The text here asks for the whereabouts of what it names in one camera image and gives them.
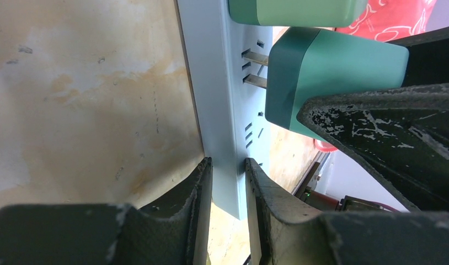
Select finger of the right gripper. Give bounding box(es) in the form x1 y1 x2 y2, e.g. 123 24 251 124
297 83 449 211
389 26 449 87

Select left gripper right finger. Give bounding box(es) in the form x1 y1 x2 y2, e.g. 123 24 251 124
245 158 449 264

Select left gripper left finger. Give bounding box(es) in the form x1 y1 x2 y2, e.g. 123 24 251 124
0 157 213 264

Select teal USB charger plug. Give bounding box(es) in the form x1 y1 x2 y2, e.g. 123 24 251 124
242 26 410 141

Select green USB charger plug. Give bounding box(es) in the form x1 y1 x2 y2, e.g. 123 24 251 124
228 0 368 28

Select light blue power strip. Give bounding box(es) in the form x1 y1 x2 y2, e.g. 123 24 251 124
178 0 273 220

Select red patterned plastic bag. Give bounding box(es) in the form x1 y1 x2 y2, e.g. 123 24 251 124
335 0 436 42

